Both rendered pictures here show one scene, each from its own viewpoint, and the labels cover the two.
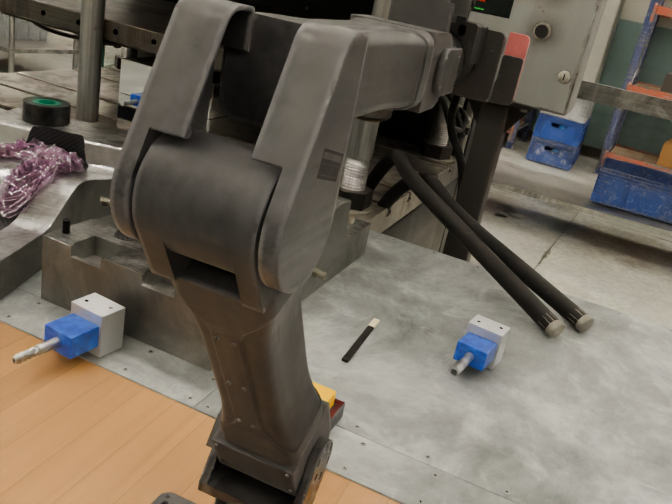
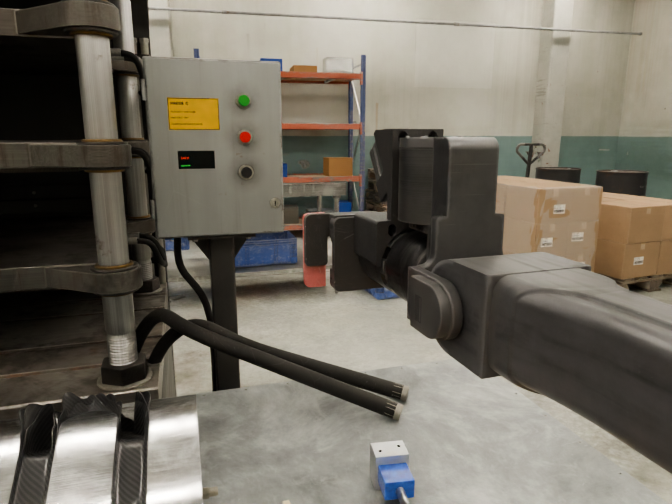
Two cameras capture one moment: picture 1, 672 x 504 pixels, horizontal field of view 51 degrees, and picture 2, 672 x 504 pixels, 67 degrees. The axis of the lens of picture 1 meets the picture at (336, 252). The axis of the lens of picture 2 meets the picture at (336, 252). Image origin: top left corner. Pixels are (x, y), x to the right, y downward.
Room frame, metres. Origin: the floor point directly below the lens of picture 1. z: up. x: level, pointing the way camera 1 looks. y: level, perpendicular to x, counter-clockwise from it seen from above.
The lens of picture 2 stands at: (0.38, 0.23, 1.30)
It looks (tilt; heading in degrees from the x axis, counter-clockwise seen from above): 13 degrees down; 324
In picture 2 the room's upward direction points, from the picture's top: straight up
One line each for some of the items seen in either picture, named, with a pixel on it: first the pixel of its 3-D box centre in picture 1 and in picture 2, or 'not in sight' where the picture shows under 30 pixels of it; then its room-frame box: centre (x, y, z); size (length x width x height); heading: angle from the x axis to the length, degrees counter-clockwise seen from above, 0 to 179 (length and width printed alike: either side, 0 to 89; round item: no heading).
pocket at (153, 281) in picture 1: (169, 288); not in sight; (0.76, 0.19, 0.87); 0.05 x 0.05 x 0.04; 70
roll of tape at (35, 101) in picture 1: (46, 111); not in sight; (1.23, 0.56, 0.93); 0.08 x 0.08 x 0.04
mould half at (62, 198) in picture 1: (10, 184); not in sight; (1.03, 0.52, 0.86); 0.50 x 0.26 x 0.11; 177
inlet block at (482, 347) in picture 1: (472, 353); (397, 485); (0.83, -0.20, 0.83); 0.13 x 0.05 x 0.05; 153
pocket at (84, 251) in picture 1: (98, 260); not in sight; (0.79, 0.29, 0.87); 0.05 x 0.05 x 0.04; 70
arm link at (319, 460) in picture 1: (263, 462); not in sight; (0.44, 0.02, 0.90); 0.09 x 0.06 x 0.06; 72
